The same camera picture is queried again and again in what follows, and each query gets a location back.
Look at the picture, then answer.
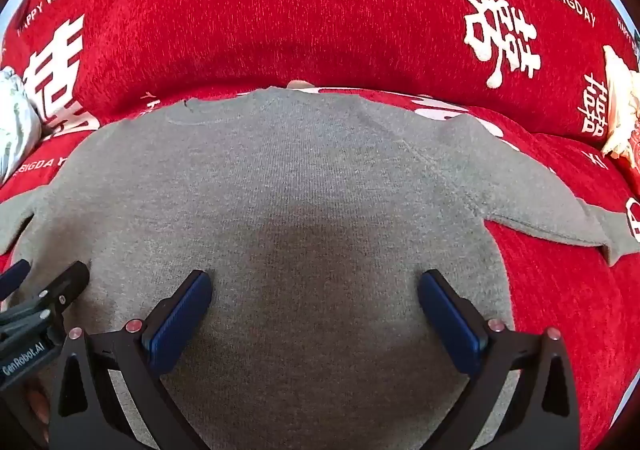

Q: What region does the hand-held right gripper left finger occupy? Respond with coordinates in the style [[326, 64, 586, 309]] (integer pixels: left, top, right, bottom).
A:
[[47, 270, 216, 450]]

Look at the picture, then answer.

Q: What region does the grey knit sweater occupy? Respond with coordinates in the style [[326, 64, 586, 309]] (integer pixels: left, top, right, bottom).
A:
[[0, 86, 640, 450]]

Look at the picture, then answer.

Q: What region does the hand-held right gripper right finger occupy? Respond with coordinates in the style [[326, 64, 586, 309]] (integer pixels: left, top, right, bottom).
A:
[[417, 269, 583, 450]]

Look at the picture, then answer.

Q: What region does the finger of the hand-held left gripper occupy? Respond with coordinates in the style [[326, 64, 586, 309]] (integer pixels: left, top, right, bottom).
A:
[[9, 260, 92, 332], [0, 259, 32, 302]]

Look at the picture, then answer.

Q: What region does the silver white crumpled cloth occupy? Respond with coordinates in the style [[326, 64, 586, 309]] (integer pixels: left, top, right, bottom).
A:
[[0, 66, 44, 186]]

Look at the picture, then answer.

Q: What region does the red printed sofa cover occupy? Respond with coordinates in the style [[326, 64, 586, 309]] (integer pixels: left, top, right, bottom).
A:
[[0, 0, 640, 450]]

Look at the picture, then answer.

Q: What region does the person's left hand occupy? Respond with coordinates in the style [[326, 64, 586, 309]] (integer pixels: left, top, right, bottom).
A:
[[24, 374, 54, 446]]

